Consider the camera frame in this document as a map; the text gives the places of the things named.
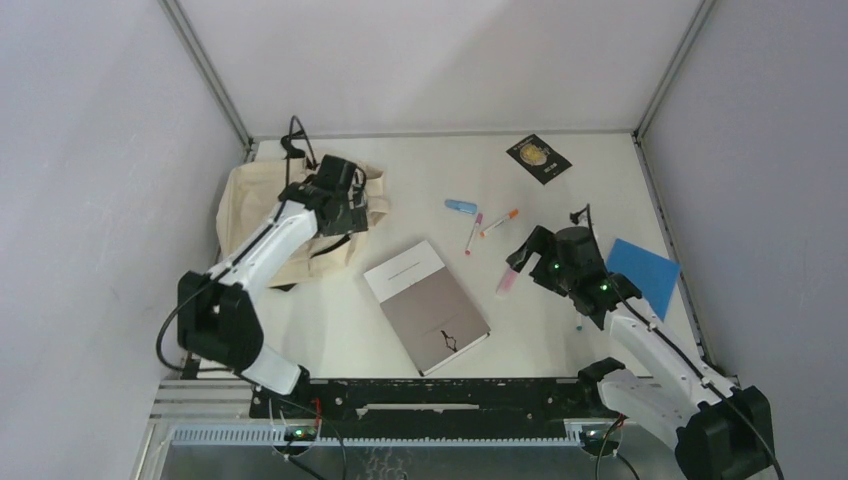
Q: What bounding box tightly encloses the blue notebook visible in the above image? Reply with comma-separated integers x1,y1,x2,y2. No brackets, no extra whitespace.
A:
606,238,681,320

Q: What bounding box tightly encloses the beige canvas student bag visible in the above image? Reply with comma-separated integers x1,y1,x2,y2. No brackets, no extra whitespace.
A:
216,159,390,289

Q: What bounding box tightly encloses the grey and white book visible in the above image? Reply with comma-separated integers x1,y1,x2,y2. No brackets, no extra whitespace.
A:
364,240,491,377

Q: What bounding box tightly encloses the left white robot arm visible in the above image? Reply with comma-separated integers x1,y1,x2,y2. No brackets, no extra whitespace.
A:
173,155,368,417

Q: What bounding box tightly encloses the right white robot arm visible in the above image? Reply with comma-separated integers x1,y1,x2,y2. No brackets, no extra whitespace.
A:
506,226,784,479

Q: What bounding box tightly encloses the orange marker pen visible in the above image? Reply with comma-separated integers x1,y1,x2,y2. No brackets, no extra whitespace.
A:
479,209,519,238

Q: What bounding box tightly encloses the pink highlighter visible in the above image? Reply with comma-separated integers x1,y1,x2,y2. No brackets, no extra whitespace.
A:
496,267,519,297

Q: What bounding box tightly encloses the black booklet with gold emblem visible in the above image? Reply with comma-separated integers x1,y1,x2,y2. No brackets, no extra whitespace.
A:
506,134,572,185

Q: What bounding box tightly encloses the pink marker pen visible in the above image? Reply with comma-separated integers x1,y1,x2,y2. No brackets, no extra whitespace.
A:
464,212,484,256

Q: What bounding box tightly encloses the light blue eraser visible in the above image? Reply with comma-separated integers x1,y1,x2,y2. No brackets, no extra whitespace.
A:
444,199,478,215

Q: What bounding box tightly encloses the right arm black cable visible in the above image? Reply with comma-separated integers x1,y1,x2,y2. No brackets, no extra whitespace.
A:
569,203,786,480

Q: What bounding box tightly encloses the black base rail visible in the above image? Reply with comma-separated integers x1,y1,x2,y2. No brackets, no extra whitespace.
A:
249,378,617,441

